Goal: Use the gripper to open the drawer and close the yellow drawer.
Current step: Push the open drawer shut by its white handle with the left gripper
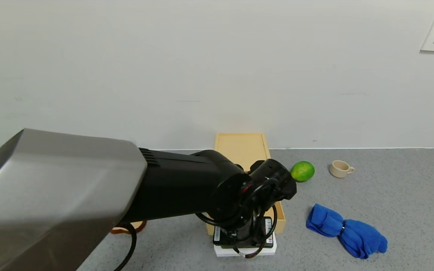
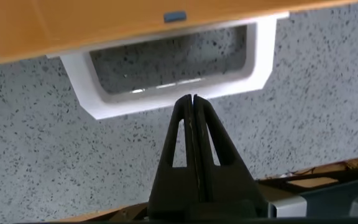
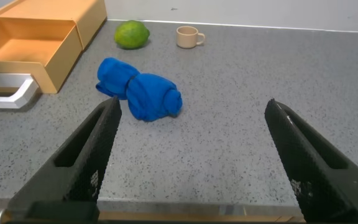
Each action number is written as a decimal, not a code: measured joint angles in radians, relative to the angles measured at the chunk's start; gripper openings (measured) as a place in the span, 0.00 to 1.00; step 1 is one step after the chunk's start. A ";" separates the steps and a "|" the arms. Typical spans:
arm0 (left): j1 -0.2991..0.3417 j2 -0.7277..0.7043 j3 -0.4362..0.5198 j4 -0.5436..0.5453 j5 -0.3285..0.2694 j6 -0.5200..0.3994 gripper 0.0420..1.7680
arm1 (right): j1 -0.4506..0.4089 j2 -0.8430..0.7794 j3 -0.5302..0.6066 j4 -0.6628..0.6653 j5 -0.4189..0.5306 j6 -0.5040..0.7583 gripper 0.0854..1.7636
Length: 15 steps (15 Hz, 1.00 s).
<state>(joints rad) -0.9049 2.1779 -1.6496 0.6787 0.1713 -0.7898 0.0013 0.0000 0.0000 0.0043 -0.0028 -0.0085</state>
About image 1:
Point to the beige cup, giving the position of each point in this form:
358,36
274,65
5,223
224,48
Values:
339,169

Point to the brown toast slice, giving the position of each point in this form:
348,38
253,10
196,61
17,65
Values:
139,226

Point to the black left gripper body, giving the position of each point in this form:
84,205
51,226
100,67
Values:
244,238

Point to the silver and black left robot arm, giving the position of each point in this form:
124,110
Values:
51,188

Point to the blue rolled cloth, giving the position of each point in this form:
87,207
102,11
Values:
356,235

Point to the green lime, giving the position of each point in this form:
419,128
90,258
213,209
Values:
304,171

